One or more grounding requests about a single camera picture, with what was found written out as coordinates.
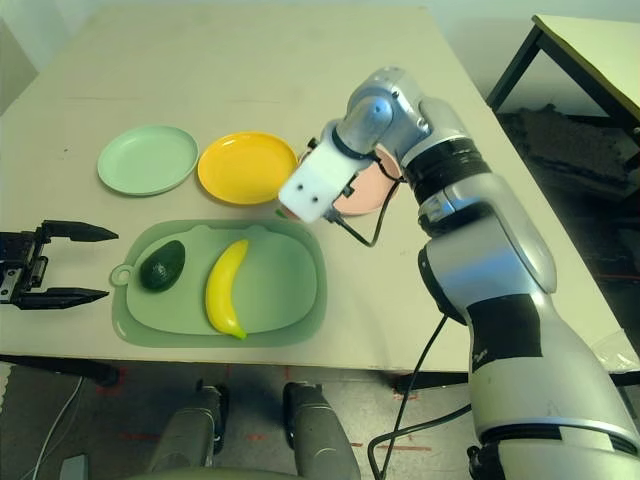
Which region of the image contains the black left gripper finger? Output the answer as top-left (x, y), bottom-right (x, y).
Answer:
top-left (12, 287), bottom-right (110, 312)
top-left (42, 219), bottom-right (120, 245)

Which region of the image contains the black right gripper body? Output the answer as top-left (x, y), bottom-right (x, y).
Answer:
top-left (329, 169), bottom-right (359, 221)

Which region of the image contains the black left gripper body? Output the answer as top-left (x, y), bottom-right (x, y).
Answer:
top-left (0, 227), bottom-right (50, 306)

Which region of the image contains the dark green avocado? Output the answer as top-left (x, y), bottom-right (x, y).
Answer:
top-left (138, 239), bottom-right (187, 291)

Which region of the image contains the yellow banana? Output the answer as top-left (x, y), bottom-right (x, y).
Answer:
top-left (205, 238), bottom-right (250, 341)

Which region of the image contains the pink plate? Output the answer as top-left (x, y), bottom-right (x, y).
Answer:
top-left (332, 144), bottom-right (404, 218)

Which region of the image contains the black table base bar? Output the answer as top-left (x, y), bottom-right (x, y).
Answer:
top-left (0, 354), bottom-right (120, 389)
top-left (394, 372), bottom-right (640, 401)

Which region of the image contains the mint green plate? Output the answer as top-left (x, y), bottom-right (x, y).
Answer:
top-left (97, 124), bottom-right (200, 197)

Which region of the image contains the white scalloped cloth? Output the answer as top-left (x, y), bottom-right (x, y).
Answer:
top-left (0, 362), bottom-right (14, 416)

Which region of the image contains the yellow plate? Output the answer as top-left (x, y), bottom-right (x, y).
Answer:
top-left (197, 131), bottom-right (298, 206)

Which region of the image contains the green silicone mat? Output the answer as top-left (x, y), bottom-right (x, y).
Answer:
top-left (110, 218), bottom-right (329, 348)

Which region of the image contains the grey robot left leg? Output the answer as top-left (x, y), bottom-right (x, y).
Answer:
top-left (149, 382), bottom-right (229, 474)

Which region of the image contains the grey robot leg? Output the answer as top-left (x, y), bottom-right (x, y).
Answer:
top-left (283, 382), bottom-right (361, 480)
top-left (149, 382), bottom-right (229, 474)

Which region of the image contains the dark rough floor mat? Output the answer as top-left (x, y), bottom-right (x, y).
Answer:
top-left (497, 103), bottom-right (640, 201)

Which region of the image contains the grey robot right leg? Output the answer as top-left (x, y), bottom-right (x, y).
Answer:
top-left (283, 382), bottom-right (361, 480)

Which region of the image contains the side table with dark legs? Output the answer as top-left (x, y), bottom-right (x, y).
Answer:
top-left (487, 13), bottom-right (640, 132)

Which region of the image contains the clear plastic bag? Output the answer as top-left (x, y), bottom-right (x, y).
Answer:
top-left (594, 329), bottom-right (640, 374)

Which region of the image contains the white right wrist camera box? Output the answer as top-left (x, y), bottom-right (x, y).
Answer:
top-left (278, 137), bottom-right (359, 224)

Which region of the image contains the white floor cable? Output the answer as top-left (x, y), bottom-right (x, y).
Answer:
top-left (39, 374), bottom-right (85, 480)

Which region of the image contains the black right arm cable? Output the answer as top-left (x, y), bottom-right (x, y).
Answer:
top-left (327, 154), bottom-right (474, 480)

